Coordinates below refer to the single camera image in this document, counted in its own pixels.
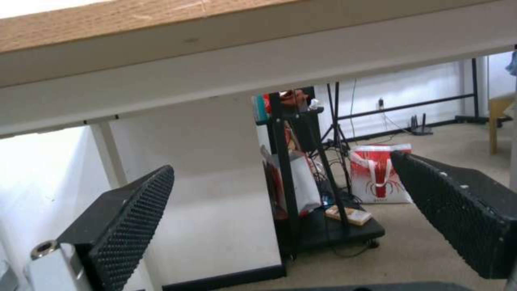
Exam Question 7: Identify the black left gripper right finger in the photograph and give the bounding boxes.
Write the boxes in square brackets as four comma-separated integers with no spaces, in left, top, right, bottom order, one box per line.
[390,150,517,280]

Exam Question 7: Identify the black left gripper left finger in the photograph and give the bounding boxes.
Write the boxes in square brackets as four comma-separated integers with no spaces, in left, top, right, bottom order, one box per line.
[25,165,175,291]

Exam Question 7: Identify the red white delivery bag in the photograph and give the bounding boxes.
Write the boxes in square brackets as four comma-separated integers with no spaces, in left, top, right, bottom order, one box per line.
[349,143,415,205]

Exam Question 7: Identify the white paper bag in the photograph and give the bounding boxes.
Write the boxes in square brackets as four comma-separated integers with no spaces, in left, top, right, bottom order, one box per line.
[288,157,324,216]

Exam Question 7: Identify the black router with antennas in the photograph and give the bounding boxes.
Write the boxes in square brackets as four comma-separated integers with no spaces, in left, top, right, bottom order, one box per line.
[408,113,435,135]

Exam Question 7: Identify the light wooden chair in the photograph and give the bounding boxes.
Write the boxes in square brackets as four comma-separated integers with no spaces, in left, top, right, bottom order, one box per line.
[488,94,517,155]

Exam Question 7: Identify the small tan flat box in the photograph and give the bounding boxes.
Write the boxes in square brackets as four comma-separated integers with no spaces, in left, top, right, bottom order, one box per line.
[325,206,372,227]

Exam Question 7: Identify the black tripod stand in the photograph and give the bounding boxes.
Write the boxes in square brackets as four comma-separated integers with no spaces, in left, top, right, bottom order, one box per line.
[309,81,364,236]

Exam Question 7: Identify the black wheeled shelf cart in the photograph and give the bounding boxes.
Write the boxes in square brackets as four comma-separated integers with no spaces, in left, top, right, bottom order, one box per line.
[251,86,386,278]

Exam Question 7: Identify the white desk with wood top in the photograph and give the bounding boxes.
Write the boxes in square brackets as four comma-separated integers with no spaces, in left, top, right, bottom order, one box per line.
[0,0,517,287]

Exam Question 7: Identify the black metal frame rack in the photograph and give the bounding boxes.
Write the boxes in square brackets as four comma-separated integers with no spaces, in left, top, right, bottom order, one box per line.
[337,57,492,124]

